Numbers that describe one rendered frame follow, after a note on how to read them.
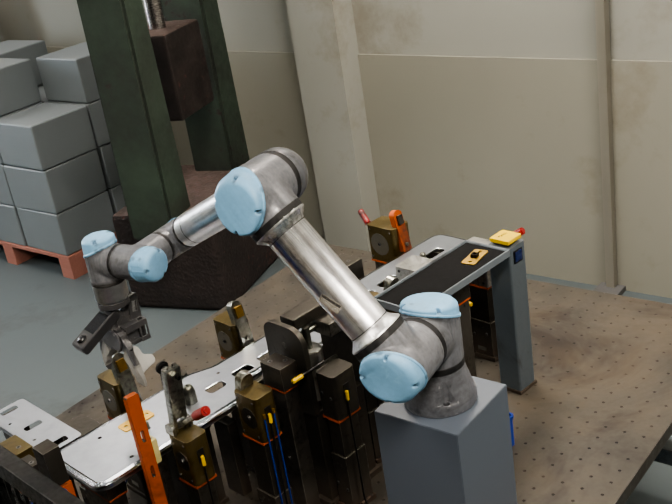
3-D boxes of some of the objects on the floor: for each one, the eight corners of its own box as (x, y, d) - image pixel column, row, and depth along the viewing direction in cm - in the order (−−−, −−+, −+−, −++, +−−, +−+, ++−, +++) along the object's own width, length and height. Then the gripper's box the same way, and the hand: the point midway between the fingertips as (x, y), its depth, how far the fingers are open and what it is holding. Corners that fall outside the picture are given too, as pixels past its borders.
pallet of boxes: (173, 226, 623) (129, 41, 575) (74, 279, 568) (17, 80, 520) (55, 204, 698) (8, 39, 650) (-43, 250, 643) (-102, 73, 594)
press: (318, 253, 551) (212, -369, 428) (202, 330, 486) (37, -377, 363) (222, 235, 597) (101, -331, 475) (104, 303, 532) (-72, -332, 410)
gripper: (156, 299, 214) (175, 377, 222) (107, 280, 227) (126, 354, 235) (124, 315, 208) (144, 394, 216) (75, 295, 222) (96, 370, 230)
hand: (124, 379), depth 224 cm, fingers open, 14 cm apart
